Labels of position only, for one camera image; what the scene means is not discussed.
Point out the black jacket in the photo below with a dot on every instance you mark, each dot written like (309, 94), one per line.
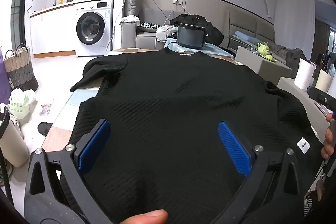
(212, 32)

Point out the white washing machine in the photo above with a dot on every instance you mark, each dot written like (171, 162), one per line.
(107, 37)

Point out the white counter cabinet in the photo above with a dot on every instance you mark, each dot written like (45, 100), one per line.
(52, 32)

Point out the light blue cloth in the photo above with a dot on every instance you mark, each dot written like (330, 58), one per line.
(216, 50)

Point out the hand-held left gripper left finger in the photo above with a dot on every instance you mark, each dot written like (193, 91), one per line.
(92, 150)

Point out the purple bag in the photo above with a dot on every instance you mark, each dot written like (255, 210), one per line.
(4, 82)

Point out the person's left hand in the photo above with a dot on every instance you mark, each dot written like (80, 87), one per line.
(147, 217)

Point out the small printed packet pile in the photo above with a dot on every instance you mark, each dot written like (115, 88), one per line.
(45, 109)

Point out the green teapot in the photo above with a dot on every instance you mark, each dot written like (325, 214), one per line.
(263, 49)

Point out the black slipper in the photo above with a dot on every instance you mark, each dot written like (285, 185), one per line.
(45, 129)

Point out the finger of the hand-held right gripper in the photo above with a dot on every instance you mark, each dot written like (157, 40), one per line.
(319, 96)

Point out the white wall socket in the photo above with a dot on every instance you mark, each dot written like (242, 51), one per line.
(178, 0)

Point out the grey side table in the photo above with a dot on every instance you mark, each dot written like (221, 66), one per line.
(262, 66)

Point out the white cylindrical bin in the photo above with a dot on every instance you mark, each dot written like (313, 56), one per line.
(13, 145)

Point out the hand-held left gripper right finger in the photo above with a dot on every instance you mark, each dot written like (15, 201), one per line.
(233, 148)

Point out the person's right hand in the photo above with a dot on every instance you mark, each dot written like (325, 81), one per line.
(326, 140)

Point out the black box device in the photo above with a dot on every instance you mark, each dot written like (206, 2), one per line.
(191, 36)

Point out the white cloth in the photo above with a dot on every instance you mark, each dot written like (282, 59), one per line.
(130, 19)

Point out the dark blanket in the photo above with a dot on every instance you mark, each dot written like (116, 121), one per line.
(291, 58)

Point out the wicker laundry basket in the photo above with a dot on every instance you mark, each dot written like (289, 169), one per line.
(19, 69)

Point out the white paper towel roll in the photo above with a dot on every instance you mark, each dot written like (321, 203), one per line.
(323, 81)
(304, 73)

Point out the grey sofa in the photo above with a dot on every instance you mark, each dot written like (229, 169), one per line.
(128, 35)

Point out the pale clothes pile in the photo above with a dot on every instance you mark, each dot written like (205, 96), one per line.
(165, 32)

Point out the blue pillow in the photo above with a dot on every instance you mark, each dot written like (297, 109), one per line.
(246, 37)

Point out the houndstooth pillow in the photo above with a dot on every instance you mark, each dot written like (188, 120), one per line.
(149, 26)

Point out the white plastic bag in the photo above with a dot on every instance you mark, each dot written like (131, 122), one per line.
(21, 106)

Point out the black framed glass door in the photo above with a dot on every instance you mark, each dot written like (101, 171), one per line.
(22, 3)

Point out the black t-shirt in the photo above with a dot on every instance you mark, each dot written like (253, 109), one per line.
(170, 98)

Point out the grey pillow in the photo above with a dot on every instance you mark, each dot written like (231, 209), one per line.
(132, 3)

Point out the white curtain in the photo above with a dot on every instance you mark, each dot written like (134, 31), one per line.
(294, 19)

